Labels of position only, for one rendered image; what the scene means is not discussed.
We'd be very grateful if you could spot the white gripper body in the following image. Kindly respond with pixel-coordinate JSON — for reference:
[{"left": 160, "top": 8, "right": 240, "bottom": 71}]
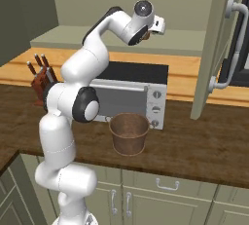
[{"left": 150, "top": 19, "right": 166, "bottom": 36}]

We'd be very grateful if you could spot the brown round basket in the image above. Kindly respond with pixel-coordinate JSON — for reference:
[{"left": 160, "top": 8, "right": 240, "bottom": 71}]
[{"left": 104, "top": 112, "right": 154, "bottom": 157}]

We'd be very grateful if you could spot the dark green tall cabinet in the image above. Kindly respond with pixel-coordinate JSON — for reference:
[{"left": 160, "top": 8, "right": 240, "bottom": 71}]
[{"left": 0, "top": 0, "right": 60, "bottom": 68}]

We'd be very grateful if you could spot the small brown object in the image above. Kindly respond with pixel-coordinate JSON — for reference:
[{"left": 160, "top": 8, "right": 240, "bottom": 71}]
[{"left": 141, "top": 30, "right": 152, "bottom": 41}]

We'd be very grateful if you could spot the silver toaster oven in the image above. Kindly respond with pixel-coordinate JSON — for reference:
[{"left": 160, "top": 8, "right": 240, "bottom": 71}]
[{"left": 89, "top": 60, "right": 170, "bottom": 131}]

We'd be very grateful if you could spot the toaster oven glass door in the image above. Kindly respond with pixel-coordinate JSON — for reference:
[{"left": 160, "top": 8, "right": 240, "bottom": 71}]
[{"left": 89, "top": 85, "right": 149, "bottom": 123}]

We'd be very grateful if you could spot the brown wooden knife block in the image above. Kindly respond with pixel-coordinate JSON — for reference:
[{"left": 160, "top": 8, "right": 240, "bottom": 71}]
[{"left": 30, "top": 68, "right": 58, "bottom": 107}]

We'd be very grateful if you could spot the pale green drawer front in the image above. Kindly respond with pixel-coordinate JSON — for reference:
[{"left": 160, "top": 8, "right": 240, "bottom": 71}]
[
  {"left": 73, "top": 162, "right": 124, "bottom": 185},
  {"left": 213, "top": 184, "right": 249, "bottom": 207},
  {"left": 122, "top": 169, "right": 219, "bottom": 201}
]

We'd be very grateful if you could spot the pale green cupboard door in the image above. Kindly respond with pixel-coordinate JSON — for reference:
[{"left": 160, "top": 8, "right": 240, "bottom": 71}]
[
  {"left": 48, "top": 181, "right": 124, "bottom": 225},
  {"left": 205, "top": 201, "right": 249, "bottom": 225},
  {"left": 122, "top": 185, "right": 214, "bottom": 225}
]

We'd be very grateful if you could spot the dark green corner cupboard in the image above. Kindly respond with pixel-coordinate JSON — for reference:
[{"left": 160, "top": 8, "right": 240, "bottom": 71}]
[{"left": 0, "top": 153, "right": 49, "bottom": 225}]

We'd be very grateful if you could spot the silver toaster oven handle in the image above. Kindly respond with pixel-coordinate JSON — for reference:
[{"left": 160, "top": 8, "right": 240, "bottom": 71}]
[{"left": 91, "top": 83, "right": 151, "bottom": 93}]

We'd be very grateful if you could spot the grey wall cabinet handle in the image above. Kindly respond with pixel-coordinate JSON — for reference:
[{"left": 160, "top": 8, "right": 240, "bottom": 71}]
[{"left": 207, "top": 0, "right": 249, "bottom": 94}]

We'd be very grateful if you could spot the brown handled knife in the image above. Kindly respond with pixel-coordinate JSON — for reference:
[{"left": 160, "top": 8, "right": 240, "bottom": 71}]
[
  {"left": 40, "top": 53, "right": 51, "bottom": 68},
  {"left": 26, "top": 60, "right": 38, "bottom": 77},
  {"left": 33, "top": 53, "right": 45, "bottom": 69},
  {"left": 45, "top": 66, "right": 58, "bottom": 84}
]

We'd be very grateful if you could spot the grey drawer handle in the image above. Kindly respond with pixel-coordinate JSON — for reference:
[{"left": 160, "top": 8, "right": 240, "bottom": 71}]
[{"left": 155, "top": 177, "right": 181, "bottom": 192}]

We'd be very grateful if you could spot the grey cupboard door handle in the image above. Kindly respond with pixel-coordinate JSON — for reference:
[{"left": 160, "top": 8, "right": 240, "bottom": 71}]
[
  {"left": 124, "top": 191, "right": 133, "bottom": 219},
  {"left": 110, "top": 189, "right": 119, "bottom": 217}
]

